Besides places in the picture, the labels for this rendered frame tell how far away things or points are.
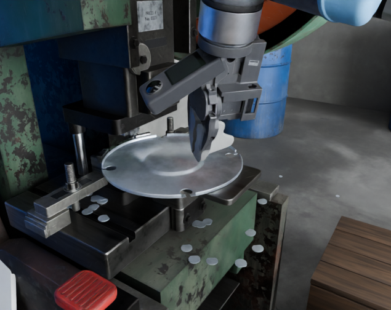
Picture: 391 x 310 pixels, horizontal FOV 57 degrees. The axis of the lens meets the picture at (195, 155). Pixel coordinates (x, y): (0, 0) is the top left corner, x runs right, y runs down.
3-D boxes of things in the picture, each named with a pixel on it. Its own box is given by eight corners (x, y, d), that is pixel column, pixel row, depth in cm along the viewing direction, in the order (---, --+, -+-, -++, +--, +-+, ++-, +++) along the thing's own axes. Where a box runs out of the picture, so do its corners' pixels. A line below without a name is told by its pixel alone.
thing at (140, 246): (231, 178, 98) (232, 158, 95) (109, 282, 64) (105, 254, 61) (145, 152, 113) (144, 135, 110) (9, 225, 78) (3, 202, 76)
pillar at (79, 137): (90, 172, 81) (82, 112, 75) (82, 176, 80) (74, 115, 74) (84, 170, 82) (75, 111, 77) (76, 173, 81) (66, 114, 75)
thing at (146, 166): (100, 142, 85) (100, 139, 85) (218, 131, 92) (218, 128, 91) (103, 208, 60) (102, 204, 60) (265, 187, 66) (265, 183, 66)
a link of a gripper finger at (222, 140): (231, 168, 59) (242, 122, 53) (197, 174, 58) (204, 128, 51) (224, 155, 62) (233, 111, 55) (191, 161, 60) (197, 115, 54)
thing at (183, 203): (258, 223, 78) (263, 167, 72) (227, 261, 68) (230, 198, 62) (165, 190, 91) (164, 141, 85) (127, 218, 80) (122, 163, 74)
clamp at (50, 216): (113, 197, 78) (108, 153, 73) (45, 238, 65) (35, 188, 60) (93, 189, 81) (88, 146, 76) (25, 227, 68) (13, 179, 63)
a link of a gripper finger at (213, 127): (213, 155, 54) (223, 106, 48) (204, 157, 53) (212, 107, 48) (203, 136, 57) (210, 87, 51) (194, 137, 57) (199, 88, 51)
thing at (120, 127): (180, 119, 84) (180, 96, 81) (119, 148, 69) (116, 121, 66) (128, 107, 92) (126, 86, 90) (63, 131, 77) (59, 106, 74)
